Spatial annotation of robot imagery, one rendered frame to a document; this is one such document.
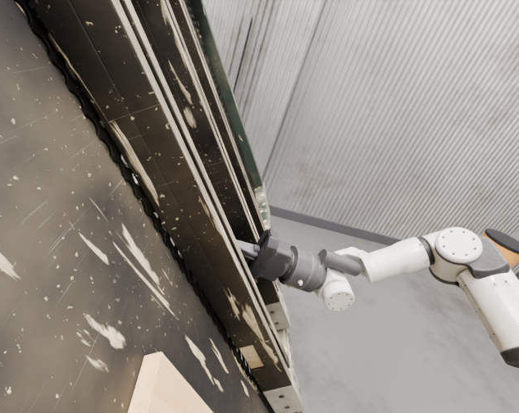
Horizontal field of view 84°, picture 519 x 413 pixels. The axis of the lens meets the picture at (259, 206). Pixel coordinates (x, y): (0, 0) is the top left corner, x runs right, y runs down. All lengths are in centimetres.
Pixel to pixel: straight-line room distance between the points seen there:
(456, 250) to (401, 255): 10
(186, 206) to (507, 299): 57
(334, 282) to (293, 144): 240
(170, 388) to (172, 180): 22
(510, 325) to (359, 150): 262
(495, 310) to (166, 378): 56
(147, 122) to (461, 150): 345
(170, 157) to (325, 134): 268
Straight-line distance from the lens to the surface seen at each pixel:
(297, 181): 313
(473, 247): 69
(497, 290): 69
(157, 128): 35
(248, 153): 164
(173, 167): 37
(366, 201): 345
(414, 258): 70
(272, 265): 62
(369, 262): 69
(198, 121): 58
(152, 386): 31
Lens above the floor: 163
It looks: 29 degrees down
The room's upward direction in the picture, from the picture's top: 20 degrees clockwise
